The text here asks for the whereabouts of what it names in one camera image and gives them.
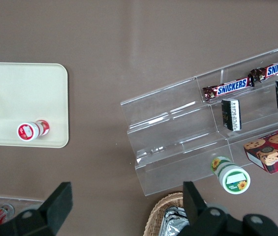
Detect light wicker basket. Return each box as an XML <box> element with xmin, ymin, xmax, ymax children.
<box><xmin>144</xmin><ymin>192</ymin><xmax>191</xmax><ymax>236</ymax></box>

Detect aluminium foil tray stack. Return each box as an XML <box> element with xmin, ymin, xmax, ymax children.
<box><xmin>161</xmin><ymin>206</ymin><xmax>191</xmax><ymax>236</ymax></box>

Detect beige plastic tray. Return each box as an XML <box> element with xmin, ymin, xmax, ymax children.
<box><xmin>0</xmin><ymin>62</ymin><xmax>70</xmax><ymax>149</ymax></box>

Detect red tartan cookie box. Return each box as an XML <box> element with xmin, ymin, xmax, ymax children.
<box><xmin>243</xmin><ymin>123</ymin><xmax>278</xmax><ymax>175</ymax></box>

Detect clear acrylic step display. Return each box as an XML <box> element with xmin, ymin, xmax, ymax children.
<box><xmin>119</xmin><ymin>75</ymin><xmax>236</xmax><ymax>197</ymax></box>
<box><xmin>196</xmin><ymin>43</ymin><xmax>278</xmax><ymax>173</ymax></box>

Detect green sunflower yogurt cup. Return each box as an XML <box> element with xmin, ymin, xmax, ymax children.
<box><xmin>210</xmin><ymin>155</ymin><xmax>251</xmax><ymax>195</ymax></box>

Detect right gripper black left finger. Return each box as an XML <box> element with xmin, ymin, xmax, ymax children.
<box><xmin>0</xmin><ymin>181</ymin><xmax>74</xmax><ymax>236</ymax></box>

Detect Snickers bar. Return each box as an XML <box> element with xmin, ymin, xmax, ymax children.
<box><xmin>249</xmin><ymin>55</ymin><xmax>278</xmax><ymax>85</ymax></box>
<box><xmin>202</xmin><ymin>77</ymin><xmax>256</xmax><ymax>103</ymax></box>

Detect clear acrylic bottle rack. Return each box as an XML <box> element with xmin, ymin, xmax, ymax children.
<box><xmin>0</xmin><ymin>195</ymin><xmax>45</xmax><ymax>223</ymax></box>

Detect red yogurt cup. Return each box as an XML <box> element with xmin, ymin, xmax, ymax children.
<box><xmin>16</xmin><ymin>119</ymin><xmax>51</xmax><ymax>142</ymax></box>

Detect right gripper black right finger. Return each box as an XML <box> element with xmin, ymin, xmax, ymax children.
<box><xmin>178</xmin><ymin>181</ymin><xmax>278</xmax><ymax>236</ymax></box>

